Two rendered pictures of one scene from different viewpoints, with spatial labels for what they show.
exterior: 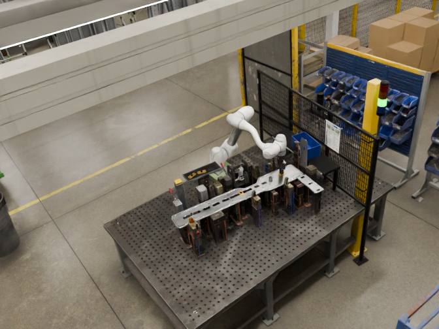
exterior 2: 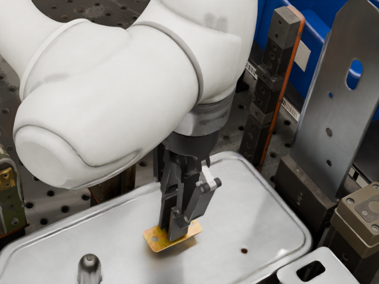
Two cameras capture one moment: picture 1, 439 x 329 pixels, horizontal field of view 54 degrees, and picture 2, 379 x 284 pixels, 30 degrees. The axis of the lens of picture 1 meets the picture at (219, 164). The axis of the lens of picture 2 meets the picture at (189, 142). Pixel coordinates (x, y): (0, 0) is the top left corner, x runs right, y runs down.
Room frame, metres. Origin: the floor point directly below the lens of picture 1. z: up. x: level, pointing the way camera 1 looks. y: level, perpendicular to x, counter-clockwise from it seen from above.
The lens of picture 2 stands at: (2.83, -0.44, 1.85)
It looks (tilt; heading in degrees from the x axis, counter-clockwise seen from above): 47 degrees down; 344
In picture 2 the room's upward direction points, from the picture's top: 10 degrees clockwise
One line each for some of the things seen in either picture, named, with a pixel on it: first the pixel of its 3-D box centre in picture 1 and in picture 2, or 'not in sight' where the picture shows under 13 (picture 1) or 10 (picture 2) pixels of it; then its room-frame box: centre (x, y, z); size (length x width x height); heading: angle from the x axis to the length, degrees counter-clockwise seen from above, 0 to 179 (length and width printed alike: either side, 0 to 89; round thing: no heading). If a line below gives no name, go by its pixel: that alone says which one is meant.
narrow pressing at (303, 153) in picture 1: (303, 153); (338, 104); (3.49, -0.84, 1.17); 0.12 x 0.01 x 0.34; 25
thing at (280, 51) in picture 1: (266, 68); not in sight; (5.98, -0.87, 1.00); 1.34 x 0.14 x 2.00; 33
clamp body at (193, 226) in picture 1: (196, 238); not in sight; (2.79, 0.28, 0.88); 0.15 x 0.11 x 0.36; 25
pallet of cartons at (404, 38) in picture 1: (408, 49); not in sight; (7.11, -3.53, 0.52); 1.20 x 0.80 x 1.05; 120
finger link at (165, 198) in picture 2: not in sight; (170, 209); (3.40, -0.60, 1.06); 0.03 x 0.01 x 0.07; 115
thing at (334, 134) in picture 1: (332, 136); not in sight; (3.53, -1.14, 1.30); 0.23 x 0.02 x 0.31; 25
